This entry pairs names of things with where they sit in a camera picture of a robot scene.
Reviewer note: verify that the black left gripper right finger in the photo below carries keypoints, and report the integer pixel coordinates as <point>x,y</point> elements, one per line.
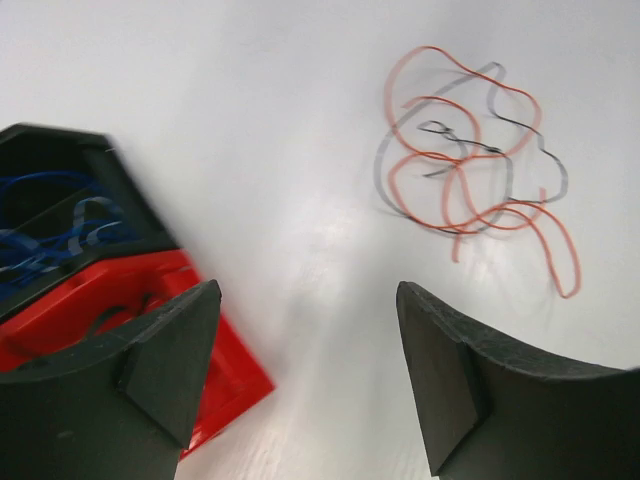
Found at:
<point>491,406</point>

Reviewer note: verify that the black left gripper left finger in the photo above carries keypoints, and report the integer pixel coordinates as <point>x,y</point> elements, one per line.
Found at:
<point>119,405</point>

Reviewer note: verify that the red plastic bin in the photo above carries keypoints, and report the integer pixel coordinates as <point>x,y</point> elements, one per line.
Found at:
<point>112,292</point>

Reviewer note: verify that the black plastic bin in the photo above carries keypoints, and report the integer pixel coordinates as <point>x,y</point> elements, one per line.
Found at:
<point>67,202</point>

